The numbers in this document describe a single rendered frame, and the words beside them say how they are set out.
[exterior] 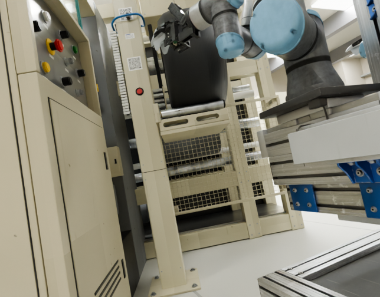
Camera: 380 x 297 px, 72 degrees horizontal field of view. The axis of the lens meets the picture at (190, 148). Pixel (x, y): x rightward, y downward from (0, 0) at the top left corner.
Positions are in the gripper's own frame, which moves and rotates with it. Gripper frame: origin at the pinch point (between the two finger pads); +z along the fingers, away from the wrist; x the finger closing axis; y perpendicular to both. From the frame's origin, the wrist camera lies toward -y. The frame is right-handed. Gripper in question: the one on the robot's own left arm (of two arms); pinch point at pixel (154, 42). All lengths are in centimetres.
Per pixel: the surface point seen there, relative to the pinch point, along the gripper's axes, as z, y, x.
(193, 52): 7.9, -11.5, 31.8
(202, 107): 16.8, 10.7, 44.8
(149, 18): 55, -64, 47
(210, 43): 1.2, -15.3, 37.2
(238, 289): 12, 100, 52
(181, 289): 38, 101, 40
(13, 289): 10, 72, -39
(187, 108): 22.0, 10.8, 39.6
